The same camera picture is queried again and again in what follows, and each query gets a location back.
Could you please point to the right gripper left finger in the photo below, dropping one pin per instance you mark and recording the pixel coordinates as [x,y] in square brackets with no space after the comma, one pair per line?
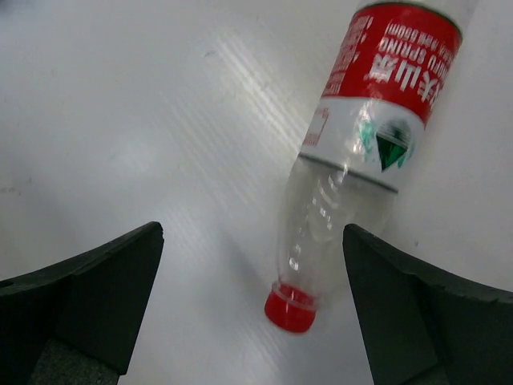
[77,321]

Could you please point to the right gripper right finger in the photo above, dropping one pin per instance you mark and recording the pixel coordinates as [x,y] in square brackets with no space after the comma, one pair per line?
[423,325]

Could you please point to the red label clear bottle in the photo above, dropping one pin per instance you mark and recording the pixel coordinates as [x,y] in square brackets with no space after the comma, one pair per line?
[390,69]

